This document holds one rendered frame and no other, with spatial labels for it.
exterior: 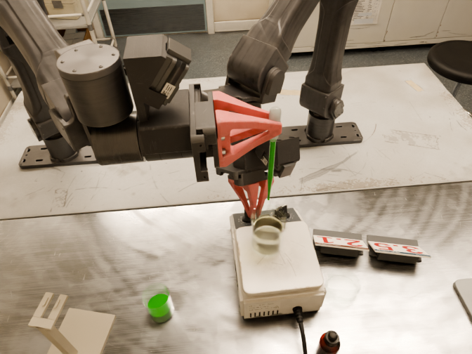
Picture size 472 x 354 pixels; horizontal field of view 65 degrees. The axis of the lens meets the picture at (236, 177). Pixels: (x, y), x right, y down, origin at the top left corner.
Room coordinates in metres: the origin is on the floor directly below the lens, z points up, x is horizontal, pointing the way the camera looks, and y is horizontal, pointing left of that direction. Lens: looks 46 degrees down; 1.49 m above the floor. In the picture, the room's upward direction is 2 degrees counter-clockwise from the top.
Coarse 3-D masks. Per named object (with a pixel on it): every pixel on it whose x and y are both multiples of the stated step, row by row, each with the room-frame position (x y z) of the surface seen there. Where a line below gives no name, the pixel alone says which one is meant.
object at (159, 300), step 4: (152, 296) 0.28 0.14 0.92; (156, 296) 0.28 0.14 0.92; (160, 296) 0.28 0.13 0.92; (164, 296) 0.28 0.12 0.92; (168, 296) 0.28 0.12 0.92; (152, 300) 0.27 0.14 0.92; (156, 300) 0.27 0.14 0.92; (160, 300) 0.27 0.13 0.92; (164, 300) 0.27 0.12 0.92; (148, 304) 0.27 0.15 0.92; (152, 304) 0.27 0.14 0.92; (156, 304) 0.27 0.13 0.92; (160, 304) 0.27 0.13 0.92
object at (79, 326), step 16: (48, 304) 0.23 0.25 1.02; (64, 304) 0.23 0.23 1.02; (32, 320) 0.20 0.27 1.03; (48, 320) 0.20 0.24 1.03; (64, 320) 0.25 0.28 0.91; (80, 320) 0.25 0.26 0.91; (96, 320) 0.25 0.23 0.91; (112, 320) 0.25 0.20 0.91; (48, 336) 0.19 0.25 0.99; (64, 336) 0.20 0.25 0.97; (80, 336) 0.23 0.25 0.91; (96, 336) 0.23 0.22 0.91; (48, 352) 0.21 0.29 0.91; (64, 352) 0.19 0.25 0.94; (80, 352) 0.20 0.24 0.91; (96, 352) 0.20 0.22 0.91
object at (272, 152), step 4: (272, 144) 0.33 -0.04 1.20; (272, 148) 0.33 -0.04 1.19; (272, 152) 0.33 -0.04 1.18; (272, 156) 0.33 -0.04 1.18; (268, 160) 0.33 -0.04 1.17; (272, 160) 0.33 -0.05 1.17; (268, 164) 0.33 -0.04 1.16; (272, 164) 0.33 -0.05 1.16; (268, 168) 0.33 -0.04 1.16; (272, 168) 0.33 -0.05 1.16; (268, 172) 0.33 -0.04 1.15; (272, 172) 0.33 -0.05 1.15; (268, 176) 0.33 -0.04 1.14; (272, 176) 0.33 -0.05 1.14; (268, 180) 0.33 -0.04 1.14; (272, 180) 0.33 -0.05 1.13; (268, 184) 0.33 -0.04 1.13; (268, 188) 0.33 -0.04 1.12; (268, 192) 0.33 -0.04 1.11; (268, 196) 0.33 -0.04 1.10
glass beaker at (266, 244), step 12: (264, 204) 0.35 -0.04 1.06; (276, 204) 0.35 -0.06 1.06; (252, 216) 0.34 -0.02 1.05; (276, 216) 0.35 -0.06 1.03; (252, 228) 0.32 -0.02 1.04; (252, 240) 0.32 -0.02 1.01; (264, 240) 0.31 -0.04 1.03; (276, 240) 0.31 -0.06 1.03; (264, 252) 0.31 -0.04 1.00; (276, 252) 0.31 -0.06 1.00
